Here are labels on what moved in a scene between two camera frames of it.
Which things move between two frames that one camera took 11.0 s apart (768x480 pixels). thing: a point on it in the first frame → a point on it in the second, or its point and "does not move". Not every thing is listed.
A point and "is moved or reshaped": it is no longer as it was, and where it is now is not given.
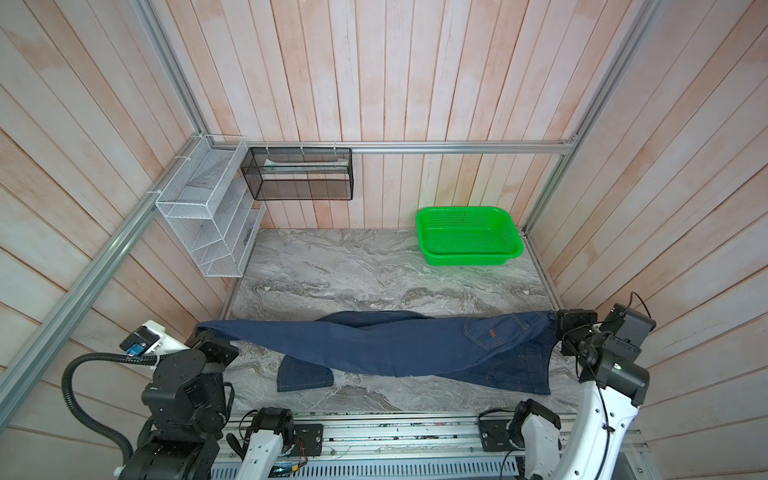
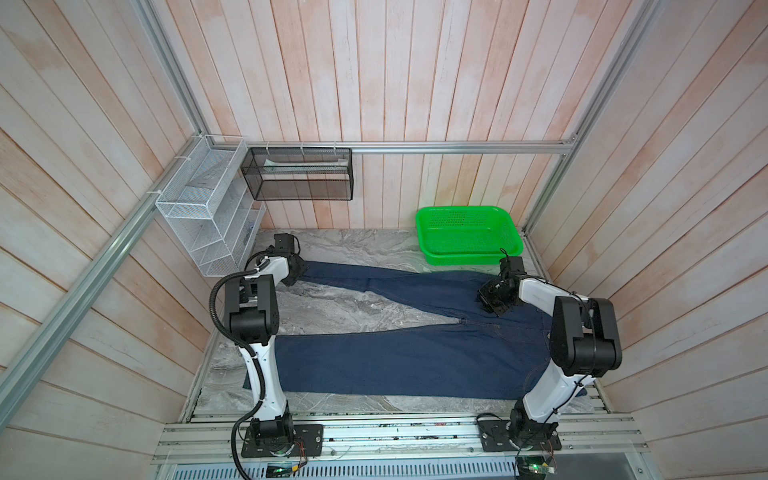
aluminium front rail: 439,446 does not move
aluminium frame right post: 637,28 does not move
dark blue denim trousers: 509,351 is moved or reshaped
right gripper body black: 588,341 → 491,297
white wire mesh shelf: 210,208 does not move
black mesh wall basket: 299,173 does not move
